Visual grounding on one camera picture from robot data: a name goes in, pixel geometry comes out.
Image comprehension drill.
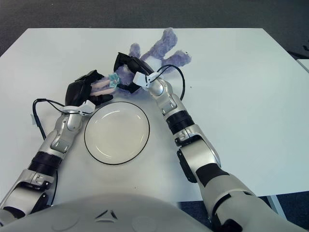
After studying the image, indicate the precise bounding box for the white table leg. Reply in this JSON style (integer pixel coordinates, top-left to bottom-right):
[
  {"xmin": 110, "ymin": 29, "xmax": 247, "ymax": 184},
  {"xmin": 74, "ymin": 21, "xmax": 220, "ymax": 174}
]
[{"xmin": 267, "ymin": 195, "xmax": 288, "ymax": 216}]

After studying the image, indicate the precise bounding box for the purple plush bunny doll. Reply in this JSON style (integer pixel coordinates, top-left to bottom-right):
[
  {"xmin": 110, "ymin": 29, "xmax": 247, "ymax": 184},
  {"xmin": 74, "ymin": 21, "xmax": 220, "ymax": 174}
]
[{"xmin": 90, "ymin": 28, "xmax": 193, "ymax": 97}]

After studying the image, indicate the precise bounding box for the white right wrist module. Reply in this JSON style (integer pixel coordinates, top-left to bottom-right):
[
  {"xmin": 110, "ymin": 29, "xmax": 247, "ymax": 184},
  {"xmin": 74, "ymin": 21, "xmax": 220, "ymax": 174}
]
[{"xmin": 133, "ymin": 72, "xmax": 152, "ymax": 87}]

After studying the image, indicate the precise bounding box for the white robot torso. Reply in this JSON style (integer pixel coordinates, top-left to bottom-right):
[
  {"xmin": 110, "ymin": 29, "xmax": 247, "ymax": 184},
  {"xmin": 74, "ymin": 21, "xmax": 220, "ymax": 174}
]
[{"xmin": 0, "ymin": 193, "xmax": 213, "ymax": 232}]

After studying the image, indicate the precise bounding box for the white plate with black rim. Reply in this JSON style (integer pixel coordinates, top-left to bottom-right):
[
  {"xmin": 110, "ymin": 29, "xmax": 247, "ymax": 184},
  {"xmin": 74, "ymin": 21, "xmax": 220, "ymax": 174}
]
[{"xmin": 84, "ymin": 101, "xmax": 151, "ymax": 165}]

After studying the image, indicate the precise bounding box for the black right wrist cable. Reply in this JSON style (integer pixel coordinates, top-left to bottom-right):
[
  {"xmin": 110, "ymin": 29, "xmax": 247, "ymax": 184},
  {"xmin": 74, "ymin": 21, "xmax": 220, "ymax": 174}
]
[{"xmin": 154, "ymin": 64, "xmax": 186, "ymax": 101}]

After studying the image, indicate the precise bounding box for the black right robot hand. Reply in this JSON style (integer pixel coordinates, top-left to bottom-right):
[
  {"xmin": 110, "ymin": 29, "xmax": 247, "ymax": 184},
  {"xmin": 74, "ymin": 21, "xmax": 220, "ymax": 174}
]
[{"xmin": 113, "ymin": 52, "xmax": 153, "ymax": 94}]

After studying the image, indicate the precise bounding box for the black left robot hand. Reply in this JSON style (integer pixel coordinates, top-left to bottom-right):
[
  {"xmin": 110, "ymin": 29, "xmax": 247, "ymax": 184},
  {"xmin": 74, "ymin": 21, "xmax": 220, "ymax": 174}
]
[{"xmin": 65, "ymin": 69, "xmax": 113, "ymax": 108}]

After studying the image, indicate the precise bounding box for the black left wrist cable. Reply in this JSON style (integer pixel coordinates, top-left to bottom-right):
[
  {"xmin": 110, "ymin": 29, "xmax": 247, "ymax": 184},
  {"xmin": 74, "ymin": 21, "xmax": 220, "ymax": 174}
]
[{"xmin": 32, "ymin": 98, "xmax": 80, "ymax": 141}]

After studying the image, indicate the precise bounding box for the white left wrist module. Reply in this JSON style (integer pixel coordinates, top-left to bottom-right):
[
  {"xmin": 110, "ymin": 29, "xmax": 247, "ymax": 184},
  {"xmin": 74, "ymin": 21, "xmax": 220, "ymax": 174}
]
[{"xmin": 78, "ymin": 101, "xmax": 95, "ymax": 116}]

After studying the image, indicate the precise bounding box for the neighbouring white table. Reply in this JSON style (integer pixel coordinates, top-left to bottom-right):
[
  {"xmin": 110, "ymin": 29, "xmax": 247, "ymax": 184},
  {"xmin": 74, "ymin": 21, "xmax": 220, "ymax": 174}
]
[{"xmin": 296, "ymin": 58, "xmax": 309, "ymax": 73}]

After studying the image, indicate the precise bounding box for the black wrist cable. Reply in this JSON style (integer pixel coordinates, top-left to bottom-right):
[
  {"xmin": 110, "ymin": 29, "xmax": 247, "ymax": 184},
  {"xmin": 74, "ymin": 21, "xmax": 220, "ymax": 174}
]
[
  {"xmin": 32, "ymin": 98, "xmax": 80, "ymax": 141},
  {"xmin": 154, "ymin": 64, "xmax": 186, "ymax": 101}
]

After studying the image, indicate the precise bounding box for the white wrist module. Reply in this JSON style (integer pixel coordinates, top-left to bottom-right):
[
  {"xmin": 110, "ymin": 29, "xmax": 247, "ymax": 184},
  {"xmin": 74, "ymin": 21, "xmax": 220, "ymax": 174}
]
[
  {"xmin": 78, "ymin": 101, "xmax": 95, "ymax": 116},
  {"xmin": 133, "ymin": 72, "xmax": 152, "ymax": 87}
]

